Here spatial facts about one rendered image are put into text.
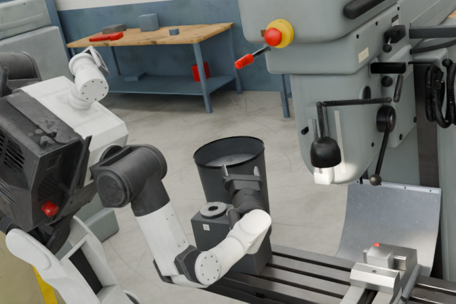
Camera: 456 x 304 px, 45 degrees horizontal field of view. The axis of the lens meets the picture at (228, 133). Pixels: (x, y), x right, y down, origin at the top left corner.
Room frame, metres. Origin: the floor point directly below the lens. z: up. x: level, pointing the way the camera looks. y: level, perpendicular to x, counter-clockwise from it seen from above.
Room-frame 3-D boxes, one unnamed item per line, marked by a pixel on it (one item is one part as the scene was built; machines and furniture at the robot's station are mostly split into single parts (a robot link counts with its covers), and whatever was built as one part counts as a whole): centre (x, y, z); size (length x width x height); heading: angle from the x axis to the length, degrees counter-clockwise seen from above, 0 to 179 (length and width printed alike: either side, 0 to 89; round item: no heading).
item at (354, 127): (1.37, -0.30, 1.47); 0.21 x 0.19 x 0.32; 52
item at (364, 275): (1.27, -0.32, 1.02); 0.12 x 0.06 x 0.04; 53
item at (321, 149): (1.19, -0.22, 1.46); 0.07 x 0.07 x 0.06
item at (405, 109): (1.52, -0.41, 1.47); 0.24 x 0.19 x 0.26; 52
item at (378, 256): (1.31, -0.36, 1.04); 0.06 x 0.05 x 0.06; 53
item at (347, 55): (1.40, -0.32, 1.68); 0.34 x 0.24 x 0.10; 142
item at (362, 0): (1.30, -0.43, 1.79); 0.45 x 0.04 x 0.04; 142
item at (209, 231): (1.61, 0.05, 1.03); 0.22 x 0.12 x 0.20; 58
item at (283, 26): (1.18, -0.15, 1.76); 0.06 x 0.02 x 0.06; 52
